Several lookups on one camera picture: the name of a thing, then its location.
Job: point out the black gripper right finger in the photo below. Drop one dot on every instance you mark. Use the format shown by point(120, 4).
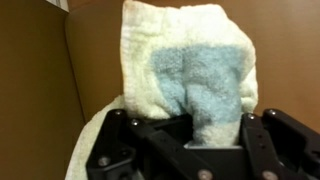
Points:
point(283, 150)

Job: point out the white and blue towel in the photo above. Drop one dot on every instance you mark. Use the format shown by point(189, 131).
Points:
point(186, 66)

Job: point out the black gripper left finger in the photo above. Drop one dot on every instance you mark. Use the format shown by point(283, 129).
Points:
point(113, 150)

